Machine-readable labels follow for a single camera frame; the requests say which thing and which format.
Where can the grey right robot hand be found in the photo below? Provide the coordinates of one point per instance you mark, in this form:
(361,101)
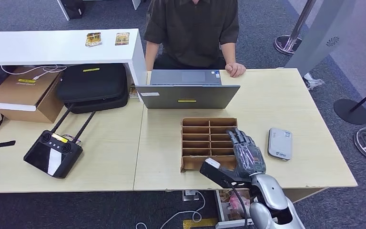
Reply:
(249,158)

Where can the person's left hand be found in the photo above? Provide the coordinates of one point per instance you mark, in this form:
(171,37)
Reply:
(235,69)

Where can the white grey card reader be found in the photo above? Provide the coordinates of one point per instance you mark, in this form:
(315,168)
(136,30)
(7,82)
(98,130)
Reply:
(280,144)

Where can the cardboard card organiser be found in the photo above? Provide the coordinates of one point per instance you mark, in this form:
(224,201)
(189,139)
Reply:
(198,139)

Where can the person's right forearm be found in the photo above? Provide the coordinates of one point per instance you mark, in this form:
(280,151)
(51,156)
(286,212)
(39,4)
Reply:
(151,55)

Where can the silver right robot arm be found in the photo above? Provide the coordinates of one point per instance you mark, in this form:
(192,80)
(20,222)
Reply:
(271,196)

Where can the person's left forearm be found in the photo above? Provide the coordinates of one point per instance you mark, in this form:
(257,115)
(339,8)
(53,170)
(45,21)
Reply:
(229,53)

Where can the clear plastic hand cover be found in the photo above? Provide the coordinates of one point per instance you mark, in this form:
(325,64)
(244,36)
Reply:
(251,159)

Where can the person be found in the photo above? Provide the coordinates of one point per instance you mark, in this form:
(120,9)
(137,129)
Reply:
(195,31)

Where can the pink plastic bag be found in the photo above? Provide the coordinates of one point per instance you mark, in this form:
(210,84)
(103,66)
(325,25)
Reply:
(235,204)

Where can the grey laptop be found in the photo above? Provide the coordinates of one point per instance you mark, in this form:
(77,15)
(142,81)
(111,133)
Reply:
(187,96)

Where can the white drawer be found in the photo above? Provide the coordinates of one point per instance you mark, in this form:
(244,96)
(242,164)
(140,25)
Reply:
(221,208)

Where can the metal floor socket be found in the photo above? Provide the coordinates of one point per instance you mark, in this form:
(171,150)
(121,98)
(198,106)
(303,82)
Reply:
(190,196)

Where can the clear plastic bag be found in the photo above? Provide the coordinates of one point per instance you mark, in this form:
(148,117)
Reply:
(312,82)

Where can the yellow floor tape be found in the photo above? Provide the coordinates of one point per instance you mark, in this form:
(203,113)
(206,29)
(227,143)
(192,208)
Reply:
(198,223)

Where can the grey gate panel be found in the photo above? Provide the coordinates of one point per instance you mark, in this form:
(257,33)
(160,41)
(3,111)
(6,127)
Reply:
(322,38)

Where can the small printed box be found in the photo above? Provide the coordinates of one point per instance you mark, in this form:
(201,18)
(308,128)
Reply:
(133,91)

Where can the black zip carrying case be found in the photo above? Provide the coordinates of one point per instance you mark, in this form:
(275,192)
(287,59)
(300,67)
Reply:
(91,83)

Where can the black computer tower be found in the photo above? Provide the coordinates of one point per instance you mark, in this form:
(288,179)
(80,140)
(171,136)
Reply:
(73,9)

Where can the white counter shelf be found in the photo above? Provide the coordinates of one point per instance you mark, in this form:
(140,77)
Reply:
(44,47)

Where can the black remote controller with antennas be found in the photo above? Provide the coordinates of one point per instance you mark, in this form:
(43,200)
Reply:
(50,155)

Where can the brown cardboard box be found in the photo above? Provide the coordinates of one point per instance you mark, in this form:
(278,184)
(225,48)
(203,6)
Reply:
(18,94)

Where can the chrome stanchion post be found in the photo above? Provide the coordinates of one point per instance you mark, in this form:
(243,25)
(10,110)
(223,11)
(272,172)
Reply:
(285,44)

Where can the black stanchion post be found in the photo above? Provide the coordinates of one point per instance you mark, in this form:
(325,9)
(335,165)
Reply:
(350,112)

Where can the white desk frame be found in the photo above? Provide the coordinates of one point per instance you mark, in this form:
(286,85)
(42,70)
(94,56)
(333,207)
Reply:
(62,9)

